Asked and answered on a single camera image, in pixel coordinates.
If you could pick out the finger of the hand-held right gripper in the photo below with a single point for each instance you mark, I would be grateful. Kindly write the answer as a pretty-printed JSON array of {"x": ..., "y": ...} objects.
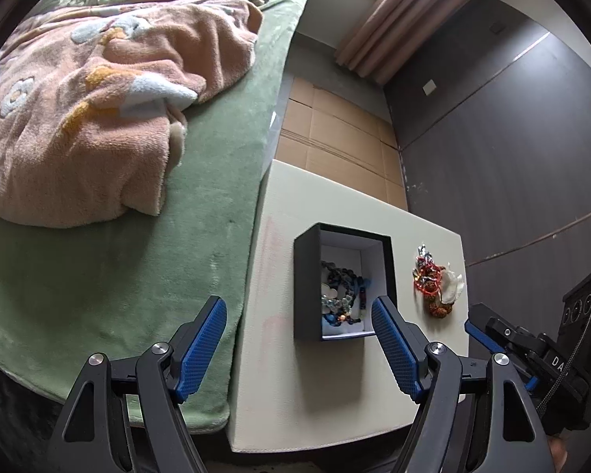
[{"x": 492, "y": 327}]

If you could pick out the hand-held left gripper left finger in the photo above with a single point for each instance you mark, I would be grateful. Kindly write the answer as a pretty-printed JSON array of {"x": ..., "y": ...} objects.
[{"x": 204, "y": 350}]

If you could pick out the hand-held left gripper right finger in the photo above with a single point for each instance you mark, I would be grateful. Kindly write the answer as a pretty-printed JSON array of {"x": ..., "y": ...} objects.
[{"x": 394, "y": 350}]

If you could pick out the white shell ornament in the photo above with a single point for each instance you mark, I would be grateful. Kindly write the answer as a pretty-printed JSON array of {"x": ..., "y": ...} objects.
[{"x": 452, "y": 283}]

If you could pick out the black jewelry box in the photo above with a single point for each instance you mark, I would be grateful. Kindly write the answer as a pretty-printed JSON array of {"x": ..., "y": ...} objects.
[{"x": 305, "y": 295}]

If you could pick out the green bed sheet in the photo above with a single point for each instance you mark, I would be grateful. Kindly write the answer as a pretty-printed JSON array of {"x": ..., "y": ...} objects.
[{"x": 128, "y": 281}]

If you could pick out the flattened cardboard sheet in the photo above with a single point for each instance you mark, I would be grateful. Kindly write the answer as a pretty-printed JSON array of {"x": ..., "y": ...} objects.
[{"x": 335, "y": 133}]

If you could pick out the pink floral fleece blanket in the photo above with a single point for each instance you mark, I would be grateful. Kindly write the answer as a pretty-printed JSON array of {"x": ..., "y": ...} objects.
[{"x": 79, "y": 133}]

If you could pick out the pink curtain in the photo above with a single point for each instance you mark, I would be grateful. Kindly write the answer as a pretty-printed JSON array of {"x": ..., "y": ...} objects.
[{"x": 389, "y": 29}]

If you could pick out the white wall socket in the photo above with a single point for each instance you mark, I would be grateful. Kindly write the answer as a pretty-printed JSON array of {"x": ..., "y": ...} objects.
[{"x": 429, "y": 88}]

